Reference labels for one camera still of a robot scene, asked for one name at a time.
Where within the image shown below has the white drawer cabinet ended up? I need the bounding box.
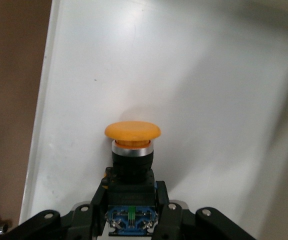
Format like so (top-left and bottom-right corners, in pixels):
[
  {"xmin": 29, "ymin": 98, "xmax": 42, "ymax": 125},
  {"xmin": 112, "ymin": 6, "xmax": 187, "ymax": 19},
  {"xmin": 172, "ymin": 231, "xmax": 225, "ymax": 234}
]
[{"xmin": 18, "ymin": 0, "xmax": 288, "ymax": 240}]

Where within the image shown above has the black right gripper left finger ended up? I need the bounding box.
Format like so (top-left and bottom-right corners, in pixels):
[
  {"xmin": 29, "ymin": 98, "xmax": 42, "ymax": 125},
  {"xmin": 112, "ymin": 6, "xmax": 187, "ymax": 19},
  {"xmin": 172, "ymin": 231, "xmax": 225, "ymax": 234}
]
[{"xmin": 0, "ymin": 184, "xmax": 110, "ymax": 240}]

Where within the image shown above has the yellow mushroom push button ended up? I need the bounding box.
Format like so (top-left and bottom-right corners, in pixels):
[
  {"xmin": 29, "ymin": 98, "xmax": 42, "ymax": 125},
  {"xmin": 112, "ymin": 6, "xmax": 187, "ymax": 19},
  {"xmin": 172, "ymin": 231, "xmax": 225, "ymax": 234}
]
[{"xmin": 101, "ymin": 120, "xmax": 163, "ymax": 236}]

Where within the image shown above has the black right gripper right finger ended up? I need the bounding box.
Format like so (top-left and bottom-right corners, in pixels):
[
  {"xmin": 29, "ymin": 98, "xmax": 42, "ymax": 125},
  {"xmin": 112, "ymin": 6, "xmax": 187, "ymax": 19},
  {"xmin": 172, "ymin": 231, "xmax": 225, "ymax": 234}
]
[{"xmin": 153, "ymin": 180, "xmax": 257, "ymax": 240}]

